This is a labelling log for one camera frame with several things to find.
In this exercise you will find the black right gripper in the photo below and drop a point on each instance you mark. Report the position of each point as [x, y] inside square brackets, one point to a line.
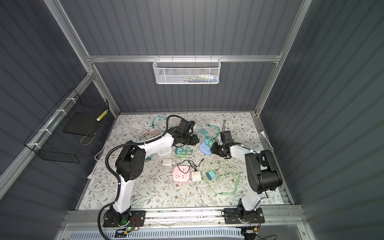
[214, 150]

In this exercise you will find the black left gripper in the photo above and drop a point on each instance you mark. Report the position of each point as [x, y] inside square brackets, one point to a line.
[194, 141]

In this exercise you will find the blue power strip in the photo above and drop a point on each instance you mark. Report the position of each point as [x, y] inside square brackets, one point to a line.
[206, 146]

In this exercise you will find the teal charger plug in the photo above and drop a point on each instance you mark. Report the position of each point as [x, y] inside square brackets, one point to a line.
[211, 175]

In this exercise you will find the white charger plug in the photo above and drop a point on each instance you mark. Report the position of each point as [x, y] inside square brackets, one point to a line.
[196, 177]
[167, 162]

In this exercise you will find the pink power strip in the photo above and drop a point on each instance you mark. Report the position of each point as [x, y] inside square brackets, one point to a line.
[181, 174]

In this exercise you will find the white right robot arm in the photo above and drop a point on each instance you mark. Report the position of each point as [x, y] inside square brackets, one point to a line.
[263, 175]

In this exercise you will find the black corrugated conduit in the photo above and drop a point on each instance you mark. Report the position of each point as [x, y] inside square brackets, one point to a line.
[111, 168]

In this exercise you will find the yellow marker pen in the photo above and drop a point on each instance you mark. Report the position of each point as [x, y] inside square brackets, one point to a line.
[102, 115]

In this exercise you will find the white wire basket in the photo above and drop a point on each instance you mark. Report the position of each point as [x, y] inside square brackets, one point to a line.
[187, 73]

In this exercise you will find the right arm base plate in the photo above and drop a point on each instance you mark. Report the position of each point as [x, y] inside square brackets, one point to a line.
[239, 216]

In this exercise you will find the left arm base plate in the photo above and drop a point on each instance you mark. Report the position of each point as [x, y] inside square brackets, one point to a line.
[112, 219]

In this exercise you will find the black wire basket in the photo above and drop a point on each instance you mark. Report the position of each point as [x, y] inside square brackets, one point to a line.
[67, 135]

